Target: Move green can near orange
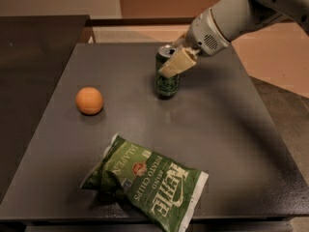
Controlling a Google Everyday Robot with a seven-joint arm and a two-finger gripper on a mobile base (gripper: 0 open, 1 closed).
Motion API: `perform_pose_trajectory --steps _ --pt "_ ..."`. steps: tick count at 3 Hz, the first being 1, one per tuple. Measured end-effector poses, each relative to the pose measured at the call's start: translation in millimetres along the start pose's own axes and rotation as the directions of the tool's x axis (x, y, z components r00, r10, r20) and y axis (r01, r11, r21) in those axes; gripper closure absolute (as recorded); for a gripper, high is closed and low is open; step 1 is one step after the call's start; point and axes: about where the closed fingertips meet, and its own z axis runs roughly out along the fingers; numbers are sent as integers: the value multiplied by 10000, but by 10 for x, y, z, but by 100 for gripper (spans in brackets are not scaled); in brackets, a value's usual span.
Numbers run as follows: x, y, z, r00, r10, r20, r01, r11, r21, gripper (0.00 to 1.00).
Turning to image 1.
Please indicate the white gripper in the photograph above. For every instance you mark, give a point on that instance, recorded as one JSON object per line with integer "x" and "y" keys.
{"x": 202, "y": 35}

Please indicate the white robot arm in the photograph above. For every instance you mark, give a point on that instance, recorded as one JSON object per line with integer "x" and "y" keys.
{"x": 235, "y": 18}

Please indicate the orange fruit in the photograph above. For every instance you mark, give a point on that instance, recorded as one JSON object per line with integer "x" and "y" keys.
{"x": 89, "y": 101}

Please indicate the green kettle chips bag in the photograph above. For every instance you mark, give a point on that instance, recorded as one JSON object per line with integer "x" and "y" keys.
{"x": 164, "y": 190}

